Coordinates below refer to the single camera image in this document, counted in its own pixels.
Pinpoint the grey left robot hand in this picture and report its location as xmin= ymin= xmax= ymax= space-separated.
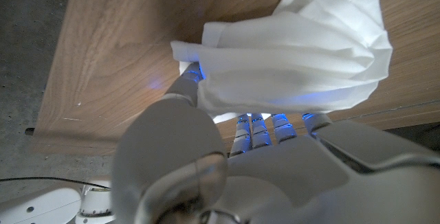
xmin=111 ymin=62 xmax=440 ymax=224

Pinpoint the white napkin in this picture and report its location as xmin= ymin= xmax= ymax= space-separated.
xmin=170 ymin=0 xmax=394 ymax=124

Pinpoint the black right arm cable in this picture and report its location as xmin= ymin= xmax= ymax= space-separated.
xmin=0 ymin=177 xmax=111 ymax=190

